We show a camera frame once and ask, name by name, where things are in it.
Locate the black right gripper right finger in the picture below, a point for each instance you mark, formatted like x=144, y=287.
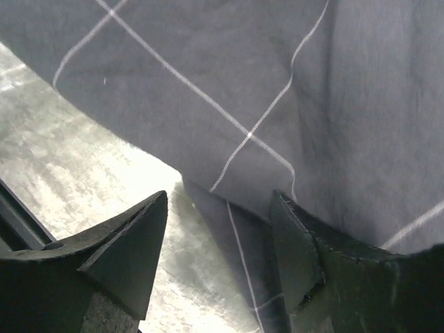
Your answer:
x=332, y=282

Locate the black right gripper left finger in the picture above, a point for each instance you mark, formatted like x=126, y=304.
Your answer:
x=99, y=280

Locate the dark grey checked pillowcase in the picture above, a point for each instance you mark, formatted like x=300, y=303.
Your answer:
x=338, y=104

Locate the black base beam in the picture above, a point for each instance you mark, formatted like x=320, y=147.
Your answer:
x=20, y=229

